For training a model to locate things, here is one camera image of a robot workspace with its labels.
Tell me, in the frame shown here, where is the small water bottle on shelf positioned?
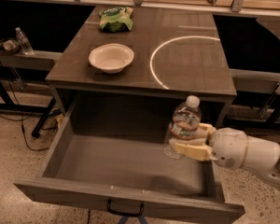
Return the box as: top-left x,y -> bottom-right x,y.
15,27 -> 34,55

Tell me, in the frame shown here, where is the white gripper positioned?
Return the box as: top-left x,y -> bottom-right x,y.
169,123 -> 247,170

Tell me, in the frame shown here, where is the white paper bowl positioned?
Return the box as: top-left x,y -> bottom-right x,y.
89,43 -> 134,74

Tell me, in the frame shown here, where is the clear plastic water bottle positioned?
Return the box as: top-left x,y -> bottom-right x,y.
164,95 -> 202,160

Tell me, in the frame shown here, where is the grey side shelf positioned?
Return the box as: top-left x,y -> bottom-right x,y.
0,50 -> 62,71
230,69 -> 280,95

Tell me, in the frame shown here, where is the open grey top drawer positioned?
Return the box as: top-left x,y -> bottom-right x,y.
14,91 -> 245,224

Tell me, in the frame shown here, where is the grey side shelf right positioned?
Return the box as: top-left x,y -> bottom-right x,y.
230,69 -> 280,95

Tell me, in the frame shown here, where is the grey side shelf left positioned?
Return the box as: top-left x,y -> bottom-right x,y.
0,50 -> 62,71

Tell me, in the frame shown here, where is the grey wooden drawer cabinet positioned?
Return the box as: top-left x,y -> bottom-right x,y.
47,6 -> 236,127

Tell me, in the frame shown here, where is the round tape roll on shelf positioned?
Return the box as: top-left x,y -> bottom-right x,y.
0,39 -> 20,55

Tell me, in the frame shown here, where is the black drawer handle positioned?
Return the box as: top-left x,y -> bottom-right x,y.
106,199 -> 144,217

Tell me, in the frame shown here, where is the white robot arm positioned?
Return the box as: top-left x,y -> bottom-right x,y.
168,123 -> 280,189

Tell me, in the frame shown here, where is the black floor cable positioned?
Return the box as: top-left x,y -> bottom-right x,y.
0,47 -> 60,153

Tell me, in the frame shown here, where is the green chip bag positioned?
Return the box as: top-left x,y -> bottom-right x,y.
99,7 -> 133,33

